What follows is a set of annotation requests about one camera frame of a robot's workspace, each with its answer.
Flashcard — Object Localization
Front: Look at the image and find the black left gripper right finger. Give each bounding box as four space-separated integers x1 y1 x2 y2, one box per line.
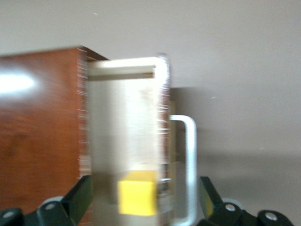
196 176 295 226

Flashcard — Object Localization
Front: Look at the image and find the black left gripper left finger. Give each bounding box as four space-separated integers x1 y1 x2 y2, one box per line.
0 174 94 226

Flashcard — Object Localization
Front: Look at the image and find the white metal drawer handle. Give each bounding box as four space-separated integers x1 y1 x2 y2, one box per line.
168 114 198 226

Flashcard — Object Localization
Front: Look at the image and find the yellow block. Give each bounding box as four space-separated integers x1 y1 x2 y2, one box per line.
117 170 158 216

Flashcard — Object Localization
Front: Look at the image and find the wooden drawer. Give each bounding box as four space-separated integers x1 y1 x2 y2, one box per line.
85 53 180 226

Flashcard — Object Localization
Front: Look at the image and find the dark brown wooden cabinet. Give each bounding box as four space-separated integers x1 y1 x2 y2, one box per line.
0 44 111 215

